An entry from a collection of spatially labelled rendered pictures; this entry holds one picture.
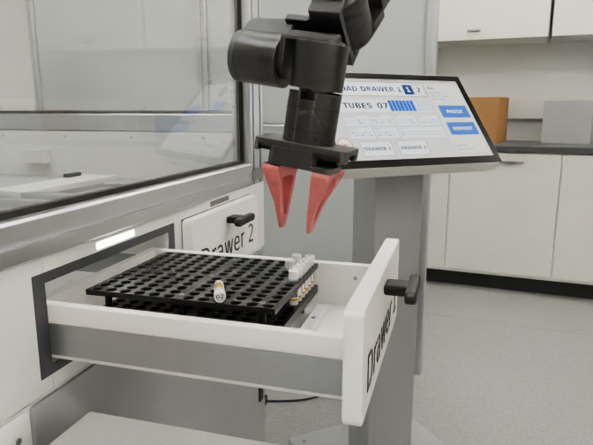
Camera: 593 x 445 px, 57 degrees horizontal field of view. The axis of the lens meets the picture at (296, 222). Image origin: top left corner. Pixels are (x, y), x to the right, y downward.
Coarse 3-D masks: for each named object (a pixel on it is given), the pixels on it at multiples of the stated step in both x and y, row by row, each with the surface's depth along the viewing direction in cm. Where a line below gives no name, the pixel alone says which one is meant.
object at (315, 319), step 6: (318, 306) 70; (324, 306) 70; (312, 312) 68; (318, 312) 68; (324, 312) 69; (312, 318) 66; (318, 318) 66; (324, 318) 69; (306, 324) 64; (312, 324) 64; (318, 324) 66
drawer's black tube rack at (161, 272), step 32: (160, 256) 75; (192, 256) 75; (224, 256) 75; (96, 288) 62; (128, 288) 62; (160, 288) 61; (192, 288) 61; (224, 288) 61; (256, 288) 61; (224, 320) 60; (256, 320) 60; (288, 320) 60
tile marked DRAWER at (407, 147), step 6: (402, 144) 141; (408, 144) 142; (414, 144) 142; (420, 144) 143; (426, 144) 144; (402, 150) 140; (408, 150) 140; (414, 150) 141; (420, 150) 142; (426, 150) 143
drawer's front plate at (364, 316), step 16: (384, 256) 64; (368, 272) 57; (384, 272) 59; (368, 288) 52; (352, 304) 48; (368, 304) 48; (384, 304) 60; (352, 320) 46; (368, 320) 49; (384, 320) 61; (352, 336) 47; (368, 336) 49; (352, 352) 47; (368, 352) 50; (384, 352) 63; (352, 368) 47; (352, 384) 48; (352, 400) 48; (368, 400) 52; (352, 416) 48
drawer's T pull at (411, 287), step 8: (392, 280) 60; (400, 280) 60; (416, 280) 60; (384, 288) 59; (392, 288) 58; (400, 288) 58; (408, 288) 57; (416, 288) 57; (400, 296) 58; (408, 296) 56; (416, 296) 56; (408, 304) 56
